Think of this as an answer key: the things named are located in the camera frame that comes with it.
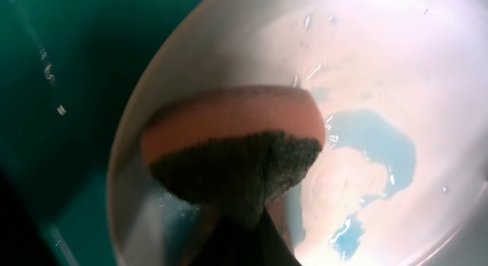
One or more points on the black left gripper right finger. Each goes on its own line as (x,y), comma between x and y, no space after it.
(231,245)

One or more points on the light blue plate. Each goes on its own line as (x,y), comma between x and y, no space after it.
(402,89)

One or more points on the green sponge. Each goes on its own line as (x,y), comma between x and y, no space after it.
(235,149)

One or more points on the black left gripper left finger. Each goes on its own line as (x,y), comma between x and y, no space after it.
(21,243)

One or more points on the teal rectangular tray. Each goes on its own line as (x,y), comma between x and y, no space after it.
(68,68)

